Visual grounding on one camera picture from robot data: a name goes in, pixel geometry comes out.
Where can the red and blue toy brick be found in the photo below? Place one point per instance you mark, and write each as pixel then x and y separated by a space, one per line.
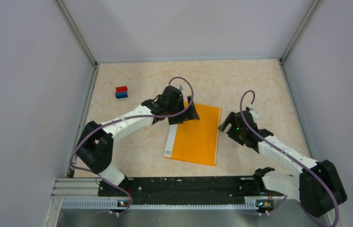
pixel 121 92

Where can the orange clip file folder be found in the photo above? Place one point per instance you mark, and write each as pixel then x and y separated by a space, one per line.
pixel 195 141

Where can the white slotted cable duct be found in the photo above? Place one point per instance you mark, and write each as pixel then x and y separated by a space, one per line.
pixel 112 204

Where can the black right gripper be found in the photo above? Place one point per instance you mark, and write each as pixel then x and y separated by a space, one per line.
pixel 232 119

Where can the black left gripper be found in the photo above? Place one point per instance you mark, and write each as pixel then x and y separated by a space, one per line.
pixel 192 115

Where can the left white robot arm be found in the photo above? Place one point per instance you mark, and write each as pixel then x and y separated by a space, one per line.
pixel 95 146

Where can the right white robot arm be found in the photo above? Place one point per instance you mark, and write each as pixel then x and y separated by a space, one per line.
pixel 316 185

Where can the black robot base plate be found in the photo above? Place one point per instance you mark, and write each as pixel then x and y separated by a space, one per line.
pixel 198 190

